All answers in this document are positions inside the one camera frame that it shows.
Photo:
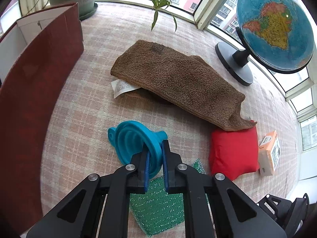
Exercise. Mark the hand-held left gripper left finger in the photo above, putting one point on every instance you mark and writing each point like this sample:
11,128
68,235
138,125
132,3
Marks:
147,164

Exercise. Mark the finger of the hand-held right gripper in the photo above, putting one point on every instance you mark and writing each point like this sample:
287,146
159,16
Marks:
268,207

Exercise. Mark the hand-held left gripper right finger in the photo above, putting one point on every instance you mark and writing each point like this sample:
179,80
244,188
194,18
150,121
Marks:
165,169

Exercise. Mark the blue silicone funnel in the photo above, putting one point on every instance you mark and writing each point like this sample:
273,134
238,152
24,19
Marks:
132,133

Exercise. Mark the green scouring pad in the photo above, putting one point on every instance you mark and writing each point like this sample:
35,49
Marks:
158,208

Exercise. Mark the orange tissue packet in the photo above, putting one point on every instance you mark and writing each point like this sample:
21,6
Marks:
271,153

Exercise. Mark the red fabric pouch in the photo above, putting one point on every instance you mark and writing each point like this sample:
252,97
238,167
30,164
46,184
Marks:
232,151

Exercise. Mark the brown fleece towel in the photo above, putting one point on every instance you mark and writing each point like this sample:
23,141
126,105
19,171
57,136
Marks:
178,79

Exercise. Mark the red-brown cardboard box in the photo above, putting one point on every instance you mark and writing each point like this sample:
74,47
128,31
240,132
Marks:
32,99

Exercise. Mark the blue desk globe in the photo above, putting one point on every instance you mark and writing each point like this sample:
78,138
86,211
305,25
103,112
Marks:
272,29

